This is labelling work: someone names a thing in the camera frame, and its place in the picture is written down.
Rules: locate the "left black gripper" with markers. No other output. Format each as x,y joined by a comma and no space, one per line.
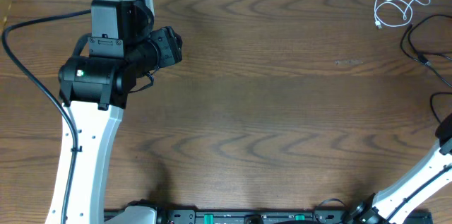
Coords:
169,46

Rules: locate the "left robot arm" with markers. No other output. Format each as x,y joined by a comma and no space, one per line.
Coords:
95,83

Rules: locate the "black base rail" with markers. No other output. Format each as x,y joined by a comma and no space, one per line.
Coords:
189,216

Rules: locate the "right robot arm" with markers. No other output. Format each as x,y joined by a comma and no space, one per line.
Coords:
395,203

